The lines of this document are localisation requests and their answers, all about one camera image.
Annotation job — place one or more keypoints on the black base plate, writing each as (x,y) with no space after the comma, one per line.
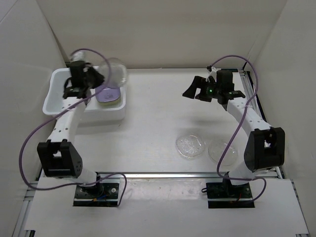
(221,194)
(105,194)

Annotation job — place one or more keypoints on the aluminium frame rail front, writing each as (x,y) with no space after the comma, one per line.
(158,175)

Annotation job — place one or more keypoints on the aluminium frame rail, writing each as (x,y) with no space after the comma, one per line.
(248,85)
(158,175)

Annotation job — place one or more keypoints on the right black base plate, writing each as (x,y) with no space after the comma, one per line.
(221,194)

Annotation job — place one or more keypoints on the green panda plate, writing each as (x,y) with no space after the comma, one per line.
(109,104)

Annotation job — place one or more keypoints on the purple panda plate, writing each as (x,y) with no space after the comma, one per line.
(106,94)

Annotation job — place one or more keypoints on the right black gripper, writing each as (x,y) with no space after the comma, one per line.
(199,82)

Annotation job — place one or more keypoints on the aluminium frame rail right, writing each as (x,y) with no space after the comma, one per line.
(248,85)

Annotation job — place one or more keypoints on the white plastic bin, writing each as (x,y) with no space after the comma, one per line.
(93,113)

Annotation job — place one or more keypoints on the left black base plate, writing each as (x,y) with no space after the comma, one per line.
(105,194)

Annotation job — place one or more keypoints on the clear textured plate left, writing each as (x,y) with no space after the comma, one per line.
(190,146)

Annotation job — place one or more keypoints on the smoky clear plate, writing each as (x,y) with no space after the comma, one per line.
(114,72)

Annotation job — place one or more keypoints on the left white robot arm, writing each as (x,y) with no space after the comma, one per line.
(58,155)

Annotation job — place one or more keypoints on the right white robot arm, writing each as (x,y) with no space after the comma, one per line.
(266,144)

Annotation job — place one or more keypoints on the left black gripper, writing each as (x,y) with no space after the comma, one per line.
(99,77)

